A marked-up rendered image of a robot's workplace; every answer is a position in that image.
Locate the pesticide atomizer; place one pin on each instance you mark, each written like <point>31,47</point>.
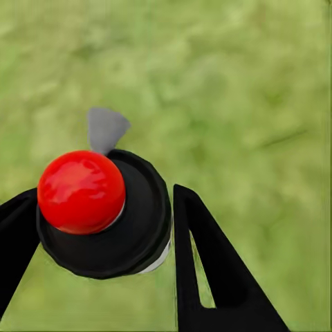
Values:
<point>104,213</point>

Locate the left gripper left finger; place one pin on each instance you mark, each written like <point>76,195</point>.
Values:
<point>18,242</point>

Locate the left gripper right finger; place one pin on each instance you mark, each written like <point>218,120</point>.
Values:
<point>241,304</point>

